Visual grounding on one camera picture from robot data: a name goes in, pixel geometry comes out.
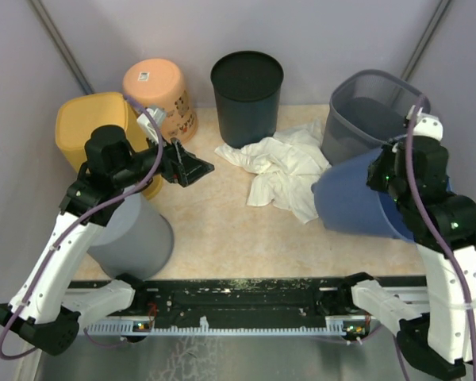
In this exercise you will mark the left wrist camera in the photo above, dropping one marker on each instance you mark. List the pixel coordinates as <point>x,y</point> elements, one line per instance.
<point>150,120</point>

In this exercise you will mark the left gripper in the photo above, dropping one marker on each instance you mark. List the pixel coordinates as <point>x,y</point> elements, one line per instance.
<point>181,166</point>

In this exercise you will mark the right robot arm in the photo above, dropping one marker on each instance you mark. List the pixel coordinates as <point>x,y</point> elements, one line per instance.
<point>441,342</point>

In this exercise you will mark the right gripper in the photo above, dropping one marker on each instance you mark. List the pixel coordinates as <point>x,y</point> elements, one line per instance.
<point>386,153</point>

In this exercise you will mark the grey mesh bin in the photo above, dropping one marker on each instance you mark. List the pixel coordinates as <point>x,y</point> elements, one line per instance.
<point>365,111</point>

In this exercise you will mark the blue round bin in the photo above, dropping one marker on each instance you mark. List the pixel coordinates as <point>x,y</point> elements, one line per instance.
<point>346,204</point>

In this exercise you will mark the black round bin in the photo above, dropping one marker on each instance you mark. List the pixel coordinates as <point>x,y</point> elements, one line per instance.
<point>247,87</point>

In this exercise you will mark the peach plastic bucket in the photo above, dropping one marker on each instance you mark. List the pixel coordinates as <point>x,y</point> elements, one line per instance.
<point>160,82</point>

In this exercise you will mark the yellow slotted plastic basket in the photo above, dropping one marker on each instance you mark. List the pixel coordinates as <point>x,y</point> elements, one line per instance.
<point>79,117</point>

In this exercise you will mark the white crumpled cloth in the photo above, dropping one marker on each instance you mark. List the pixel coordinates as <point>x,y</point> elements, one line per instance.
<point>285,166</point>

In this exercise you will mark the black mounting rail base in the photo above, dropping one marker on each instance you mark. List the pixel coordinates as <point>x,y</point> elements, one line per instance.
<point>183,299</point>

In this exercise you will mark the grey slotted cable duct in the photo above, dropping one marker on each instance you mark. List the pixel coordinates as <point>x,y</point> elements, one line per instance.
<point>349,328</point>

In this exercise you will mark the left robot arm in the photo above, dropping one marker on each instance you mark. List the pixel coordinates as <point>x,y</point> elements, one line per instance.
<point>38,313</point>

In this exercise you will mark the grey round bin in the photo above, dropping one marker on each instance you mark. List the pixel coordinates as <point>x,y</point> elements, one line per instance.
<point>137,240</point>

